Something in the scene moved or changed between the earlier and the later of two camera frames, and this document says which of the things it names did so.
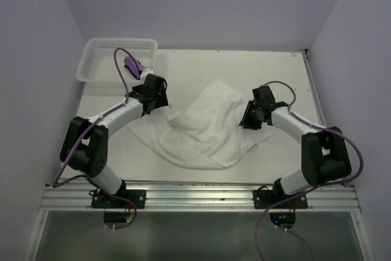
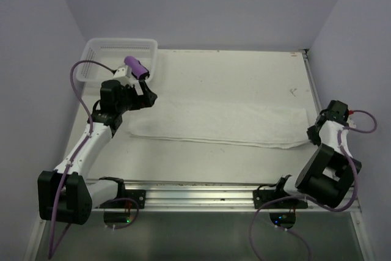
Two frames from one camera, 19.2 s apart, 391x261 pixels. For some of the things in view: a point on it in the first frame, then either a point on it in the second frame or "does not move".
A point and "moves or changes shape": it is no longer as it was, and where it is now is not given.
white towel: (206, 133) moves or changes shape
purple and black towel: (134, 66) does not move
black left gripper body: (160, 99) -> (128, 101)
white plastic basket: (98, 65) does not move
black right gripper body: (258, 107) -> (313, 135)
